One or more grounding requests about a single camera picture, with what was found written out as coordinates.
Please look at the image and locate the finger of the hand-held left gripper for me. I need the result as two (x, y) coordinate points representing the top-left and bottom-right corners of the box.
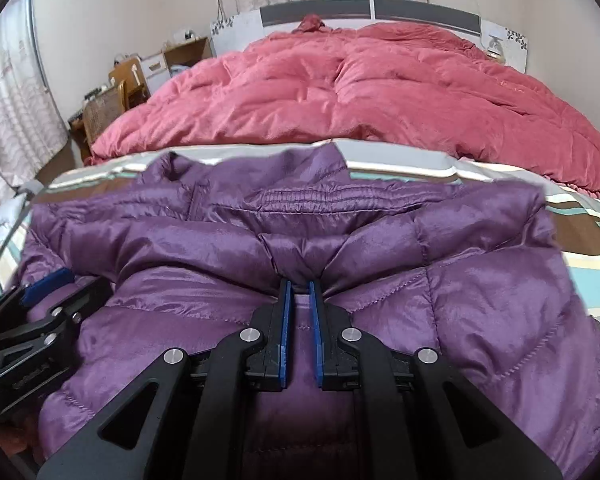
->
(0, 267), (75, 333)
(0, 276), (114, 353)

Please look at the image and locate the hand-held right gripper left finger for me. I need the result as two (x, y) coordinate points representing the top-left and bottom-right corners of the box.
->
(37, 280), (294, 480)

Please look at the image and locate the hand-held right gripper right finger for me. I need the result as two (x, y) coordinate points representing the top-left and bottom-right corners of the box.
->
(308, 280), (564, 480)

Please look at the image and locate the purple down jacket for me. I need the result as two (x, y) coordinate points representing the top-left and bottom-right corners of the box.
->
(17, 142), (600, 480)

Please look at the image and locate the red cloth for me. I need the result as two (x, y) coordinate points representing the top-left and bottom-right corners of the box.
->
(0, 422), (37, 463)

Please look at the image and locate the deer print pillow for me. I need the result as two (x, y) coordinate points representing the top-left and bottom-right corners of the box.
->
(0, 194), (34, 262)

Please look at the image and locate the wooden desk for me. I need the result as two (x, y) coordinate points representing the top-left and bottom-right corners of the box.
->
(68, 114), (94, 162)

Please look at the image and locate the woven back wooden chair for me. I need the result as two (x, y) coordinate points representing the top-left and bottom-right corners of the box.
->
(82, 84), (127, 162)

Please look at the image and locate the long printed side curtain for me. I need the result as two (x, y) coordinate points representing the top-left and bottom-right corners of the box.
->
(0, 0), (69, 207)

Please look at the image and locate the plain wooden chair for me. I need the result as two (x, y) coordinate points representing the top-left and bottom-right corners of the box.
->
(108, 58), (147, 107)

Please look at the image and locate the white drawer cabinet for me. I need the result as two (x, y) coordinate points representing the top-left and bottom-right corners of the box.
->
(139, 52), (171, 94)

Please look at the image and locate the pink comforter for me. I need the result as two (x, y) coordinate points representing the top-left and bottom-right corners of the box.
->
(88, 14), (600, 207)

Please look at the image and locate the wooden bedside shelf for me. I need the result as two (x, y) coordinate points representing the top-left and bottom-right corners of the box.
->
(162, 37), (215, 79)

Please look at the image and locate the striped bed sheet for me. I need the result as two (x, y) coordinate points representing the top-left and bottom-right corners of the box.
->
(0, 140), (600, 346)

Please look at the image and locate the white and grey headboard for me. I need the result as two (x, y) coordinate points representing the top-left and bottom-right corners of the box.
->
(209, 0), (529, 74)

